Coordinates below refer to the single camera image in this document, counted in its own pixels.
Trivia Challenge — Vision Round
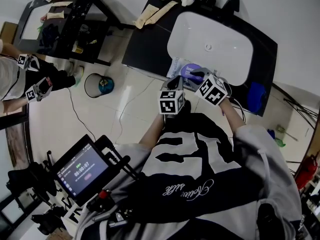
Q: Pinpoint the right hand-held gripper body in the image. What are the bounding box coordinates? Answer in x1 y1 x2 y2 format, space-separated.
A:
194 69 233 107

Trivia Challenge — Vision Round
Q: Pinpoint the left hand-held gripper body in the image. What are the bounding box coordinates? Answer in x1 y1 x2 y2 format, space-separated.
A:
157 87 187 120

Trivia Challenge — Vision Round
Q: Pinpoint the white wet wipes pack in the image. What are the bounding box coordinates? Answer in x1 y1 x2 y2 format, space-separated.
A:
166 56 219 85

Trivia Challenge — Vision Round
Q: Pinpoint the person's right forearm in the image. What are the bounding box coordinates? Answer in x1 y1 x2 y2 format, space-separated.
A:
219 97 248 138

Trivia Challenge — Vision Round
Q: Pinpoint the person's left forearm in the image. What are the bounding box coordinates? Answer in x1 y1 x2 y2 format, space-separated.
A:
138 113 166 147

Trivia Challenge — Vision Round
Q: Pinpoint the black vanity counter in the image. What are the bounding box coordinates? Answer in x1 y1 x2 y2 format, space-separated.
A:
121 0 279 117

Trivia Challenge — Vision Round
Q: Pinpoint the white sink basin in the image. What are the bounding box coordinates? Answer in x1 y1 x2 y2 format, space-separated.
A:
166 11 254 87

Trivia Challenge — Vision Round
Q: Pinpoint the blue cloth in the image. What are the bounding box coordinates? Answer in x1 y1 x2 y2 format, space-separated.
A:
247 81 267 114

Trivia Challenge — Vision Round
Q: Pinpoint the person's black grey shirt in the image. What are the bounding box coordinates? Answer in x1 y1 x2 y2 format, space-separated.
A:
74 111 305 240

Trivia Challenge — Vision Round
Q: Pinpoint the black tripod stand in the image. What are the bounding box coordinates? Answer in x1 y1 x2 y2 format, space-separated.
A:
283 96 320 130

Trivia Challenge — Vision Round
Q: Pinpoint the yellow cup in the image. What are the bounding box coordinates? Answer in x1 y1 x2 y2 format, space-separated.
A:
72 41 84 55

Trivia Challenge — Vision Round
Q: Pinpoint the black sink table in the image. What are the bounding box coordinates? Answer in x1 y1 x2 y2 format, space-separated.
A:
12 0 136 67

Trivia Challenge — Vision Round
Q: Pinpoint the black monitor screen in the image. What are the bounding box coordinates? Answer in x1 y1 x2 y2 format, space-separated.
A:
51 133 116 207

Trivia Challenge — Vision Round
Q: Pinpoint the red fire extinguisher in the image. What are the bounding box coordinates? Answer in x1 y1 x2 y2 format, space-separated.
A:
294 151 320 190

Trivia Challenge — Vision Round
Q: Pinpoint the white black printed board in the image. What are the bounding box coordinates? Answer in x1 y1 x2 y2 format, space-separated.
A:
61 196 83 226

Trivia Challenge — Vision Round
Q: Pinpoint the wire mesh trash bin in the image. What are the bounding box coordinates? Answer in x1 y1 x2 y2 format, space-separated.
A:
84 72 115 99

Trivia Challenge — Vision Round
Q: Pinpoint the small handled brush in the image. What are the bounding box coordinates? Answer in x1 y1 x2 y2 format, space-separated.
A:
275 124 299 143

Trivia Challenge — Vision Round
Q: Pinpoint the thin floor cable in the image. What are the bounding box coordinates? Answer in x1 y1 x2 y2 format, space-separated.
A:
66 87 97 141

